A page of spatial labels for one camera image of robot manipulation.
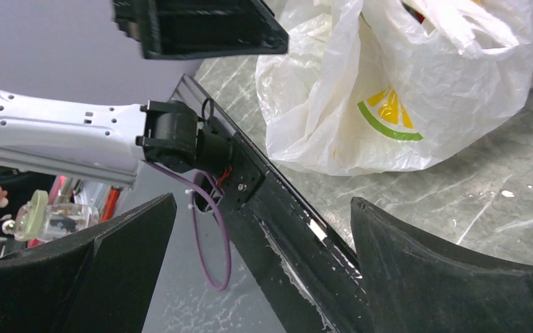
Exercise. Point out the white plastic shopping bag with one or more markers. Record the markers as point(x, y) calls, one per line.
point(375, 86)

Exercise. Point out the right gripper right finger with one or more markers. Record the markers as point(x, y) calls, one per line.
point(418, 282)

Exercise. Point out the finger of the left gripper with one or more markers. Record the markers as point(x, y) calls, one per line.
point(191, 30)

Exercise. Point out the clear plastic jar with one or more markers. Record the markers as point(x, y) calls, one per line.
point(38, 219)

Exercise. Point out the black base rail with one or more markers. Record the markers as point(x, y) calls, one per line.
point(309, 276)

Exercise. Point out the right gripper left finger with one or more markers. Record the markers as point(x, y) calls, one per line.
point(100, 279)

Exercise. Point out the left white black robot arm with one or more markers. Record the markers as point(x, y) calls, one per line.
point(106, 143)

